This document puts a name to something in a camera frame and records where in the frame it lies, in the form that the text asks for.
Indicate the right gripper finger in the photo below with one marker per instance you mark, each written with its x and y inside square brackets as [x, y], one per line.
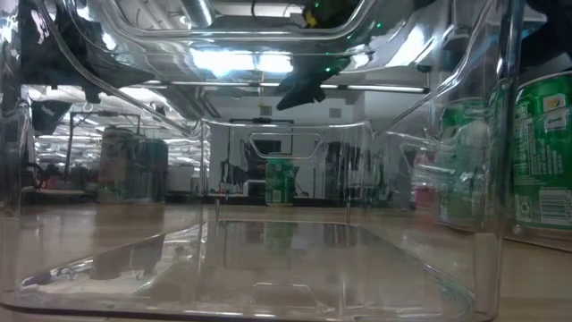
[301, 95]

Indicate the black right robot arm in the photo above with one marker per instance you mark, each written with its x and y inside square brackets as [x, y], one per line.
[545, 44]

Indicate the white Celsius can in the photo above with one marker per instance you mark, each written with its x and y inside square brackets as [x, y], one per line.
[115, 165]

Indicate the silver ventilation duct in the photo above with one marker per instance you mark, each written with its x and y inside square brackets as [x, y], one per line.
[196, 11]

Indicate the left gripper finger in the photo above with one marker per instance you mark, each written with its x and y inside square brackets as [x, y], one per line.
[116, 73]

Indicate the black metal stand frame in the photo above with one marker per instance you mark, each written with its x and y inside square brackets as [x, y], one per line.
[69, 143]

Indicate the black Trossen softbox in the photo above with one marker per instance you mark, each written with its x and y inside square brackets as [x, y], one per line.
[49, 114]

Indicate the long ceiling light strip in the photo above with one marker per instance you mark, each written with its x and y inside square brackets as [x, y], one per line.
[380, 88]

